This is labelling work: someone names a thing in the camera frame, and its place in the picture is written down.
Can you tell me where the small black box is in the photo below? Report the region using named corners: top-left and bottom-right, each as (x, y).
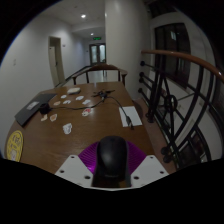
top-left (38, 102), bottom-right (51, 115)

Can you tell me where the red and white sticker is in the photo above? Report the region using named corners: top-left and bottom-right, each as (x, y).
top-left (81, 107), bottom-right (92, 117)

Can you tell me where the black closed laptop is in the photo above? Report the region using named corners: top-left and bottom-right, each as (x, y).
top-left (14, 92), bottom-right (58, 127)

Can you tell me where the small white flat box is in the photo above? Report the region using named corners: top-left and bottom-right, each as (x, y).
top-left (66, 87), bottom-right (82, 96)

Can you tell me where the wooden armchair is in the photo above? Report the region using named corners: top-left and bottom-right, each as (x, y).
top-left (72, 63), bottom-right (129, 87)

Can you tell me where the white paper sheet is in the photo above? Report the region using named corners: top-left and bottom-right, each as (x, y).
top-left (118, 105), bottom-right (144, 128)

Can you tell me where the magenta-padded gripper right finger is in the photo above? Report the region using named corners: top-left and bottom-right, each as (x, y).
top-left (126, 141), bottom-right (170, 189)

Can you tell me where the dark framed window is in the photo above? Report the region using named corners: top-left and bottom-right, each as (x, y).
top-left (154, 22), bottom-right (192, 88)

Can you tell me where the glazed double door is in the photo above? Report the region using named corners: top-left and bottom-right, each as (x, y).
top-left (88, 42), bottom-right (107, 66)

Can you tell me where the black railing with wooden handrail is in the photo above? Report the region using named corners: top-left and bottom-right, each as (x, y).
top-left (137, 48), bottom-right (224, 172)

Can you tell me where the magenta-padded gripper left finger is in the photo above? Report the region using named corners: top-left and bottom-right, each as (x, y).
top-left (54, 141), bottom-right (101, 189)

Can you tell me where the white sticker with print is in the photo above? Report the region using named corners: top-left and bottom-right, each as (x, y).
top-left (62, 122), bottom-right (73, 135)

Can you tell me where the round yellow mouse pad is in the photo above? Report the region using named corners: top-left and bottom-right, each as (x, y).
top-left (6, 129), bottom-right (25, 163)

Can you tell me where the white side door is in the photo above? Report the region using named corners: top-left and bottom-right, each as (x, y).
top-left (47, 35), bottom-right (66, 88)

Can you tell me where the black computer mouse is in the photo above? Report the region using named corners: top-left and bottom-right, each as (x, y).
top-left (92, 135), bottom-right (132, 189)

